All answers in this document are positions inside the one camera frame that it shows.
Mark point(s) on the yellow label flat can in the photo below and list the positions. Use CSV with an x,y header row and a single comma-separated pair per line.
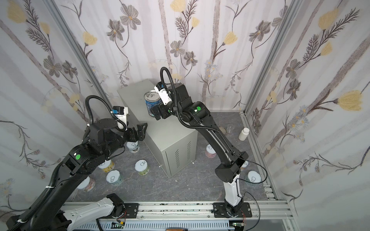
x,y
107,166

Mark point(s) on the white plastic bottle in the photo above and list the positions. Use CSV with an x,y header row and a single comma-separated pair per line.
x,y
244,134

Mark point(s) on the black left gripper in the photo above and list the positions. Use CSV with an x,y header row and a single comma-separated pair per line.
x,y
132,133

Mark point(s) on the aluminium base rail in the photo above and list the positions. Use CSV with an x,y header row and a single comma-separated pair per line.
x,y
187,216

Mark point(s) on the grey metal cabinet counter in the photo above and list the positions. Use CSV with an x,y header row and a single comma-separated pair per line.
x,y
173,146

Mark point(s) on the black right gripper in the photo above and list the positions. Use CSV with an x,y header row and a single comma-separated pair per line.
x,y
162,110

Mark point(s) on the pink orange label flat can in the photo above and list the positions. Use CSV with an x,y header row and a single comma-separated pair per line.
x,y
87,185

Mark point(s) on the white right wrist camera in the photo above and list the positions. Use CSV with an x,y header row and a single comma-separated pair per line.
x,y
163,93

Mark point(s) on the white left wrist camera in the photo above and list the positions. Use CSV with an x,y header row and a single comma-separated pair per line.
x,y
121,113

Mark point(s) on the blue label tall can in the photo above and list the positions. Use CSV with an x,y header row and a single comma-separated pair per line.
x,y
152,99

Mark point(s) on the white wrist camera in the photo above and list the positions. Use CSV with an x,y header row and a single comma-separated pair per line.
x,y
121,113
163,93

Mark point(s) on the teal label flat can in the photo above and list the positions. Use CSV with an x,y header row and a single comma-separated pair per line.
x,y
114,178

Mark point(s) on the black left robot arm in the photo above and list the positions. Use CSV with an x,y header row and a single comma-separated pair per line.
x,y
101,140

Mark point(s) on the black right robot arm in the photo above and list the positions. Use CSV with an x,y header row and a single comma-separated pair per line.
x,y
195,115

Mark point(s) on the green label flat can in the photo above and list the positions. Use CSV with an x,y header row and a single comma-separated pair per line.
x,y
142,167

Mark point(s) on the white brown label flat can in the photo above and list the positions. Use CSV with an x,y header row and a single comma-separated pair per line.
x,y
133,147

